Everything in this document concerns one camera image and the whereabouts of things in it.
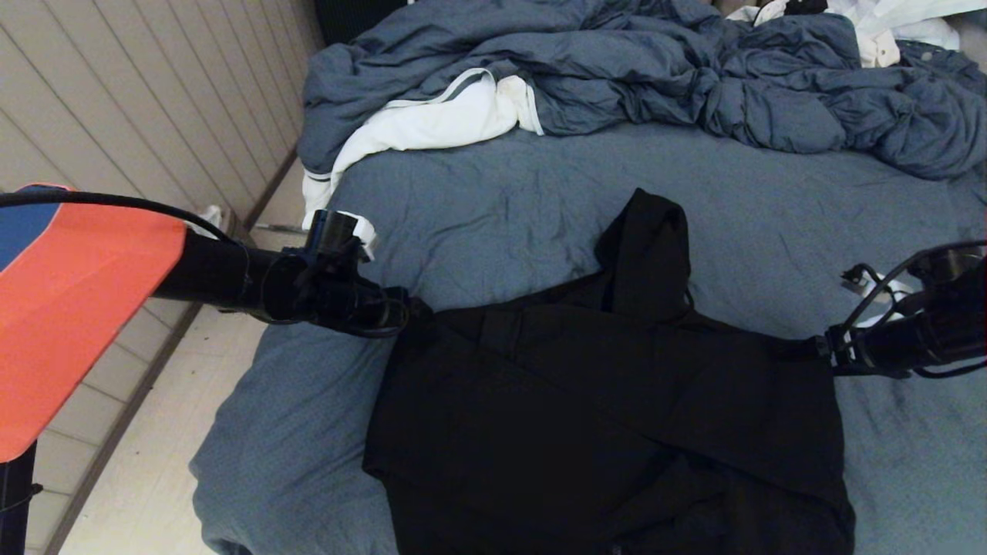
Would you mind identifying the crumpled blue duvet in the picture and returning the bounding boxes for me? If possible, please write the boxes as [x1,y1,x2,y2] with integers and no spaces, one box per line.
[297,0,987,205]

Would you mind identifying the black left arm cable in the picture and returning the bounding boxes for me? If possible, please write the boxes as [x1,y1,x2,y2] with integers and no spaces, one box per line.
[0,190,236,246]

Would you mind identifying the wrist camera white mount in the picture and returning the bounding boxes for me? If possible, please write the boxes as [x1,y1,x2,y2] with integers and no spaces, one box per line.
[842,264,917,329]
[302,210,379,261]

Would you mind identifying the blue denim shirt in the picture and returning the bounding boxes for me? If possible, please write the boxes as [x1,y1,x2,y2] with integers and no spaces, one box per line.
[894,42,987,101]

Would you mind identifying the white plastic bin bag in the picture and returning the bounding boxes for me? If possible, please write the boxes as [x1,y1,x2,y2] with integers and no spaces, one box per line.
[185,205,226,240]

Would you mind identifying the black zip hoodie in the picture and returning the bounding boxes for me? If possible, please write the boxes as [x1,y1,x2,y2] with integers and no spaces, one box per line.
[362,189,857,555]

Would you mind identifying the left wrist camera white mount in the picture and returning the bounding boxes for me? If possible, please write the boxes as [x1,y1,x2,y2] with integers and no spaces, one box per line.
[302,210,379,261]

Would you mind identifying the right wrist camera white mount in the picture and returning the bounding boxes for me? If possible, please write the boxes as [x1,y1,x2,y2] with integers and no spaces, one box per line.
[842,264,917,329]

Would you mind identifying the blue bed sheet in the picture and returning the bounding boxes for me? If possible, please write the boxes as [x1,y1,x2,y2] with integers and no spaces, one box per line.
[190,123,987,555]

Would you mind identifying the small black garment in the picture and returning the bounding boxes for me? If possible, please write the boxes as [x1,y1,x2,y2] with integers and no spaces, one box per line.
[760,0,827,18]

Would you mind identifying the white crumpled clothes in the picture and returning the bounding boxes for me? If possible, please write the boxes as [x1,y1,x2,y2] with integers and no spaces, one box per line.
[725,0,987,70]

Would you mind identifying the white blanket with grey stripe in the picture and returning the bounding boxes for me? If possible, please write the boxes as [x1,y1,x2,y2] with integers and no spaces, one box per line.
[302,68,544,230]

